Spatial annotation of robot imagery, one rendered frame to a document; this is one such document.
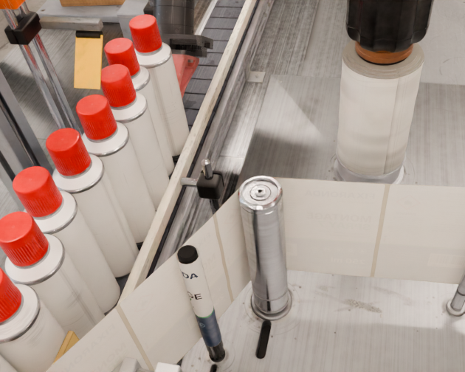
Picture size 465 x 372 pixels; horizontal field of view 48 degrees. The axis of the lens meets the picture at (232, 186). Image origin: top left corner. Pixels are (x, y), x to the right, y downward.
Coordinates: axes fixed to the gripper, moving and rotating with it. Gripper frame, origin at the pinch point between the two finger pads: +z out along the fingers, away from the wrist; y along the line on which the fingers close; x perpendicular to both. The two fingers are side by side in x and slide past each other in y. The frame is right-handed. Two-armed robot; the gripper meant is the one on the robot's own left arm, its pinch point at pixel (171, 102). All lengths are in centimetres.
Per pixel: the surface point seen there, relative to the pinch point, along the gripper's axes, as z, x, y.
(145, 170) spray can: 7.8, -14.0, 2.4
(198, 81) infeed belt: -3.2, 12.7, -0.3
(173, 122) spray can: 2.5, -5.0, 2.4
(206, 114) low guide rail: 1.6, 1.7, 4.8
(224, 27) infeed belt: -13.4, 25.6, 0.2
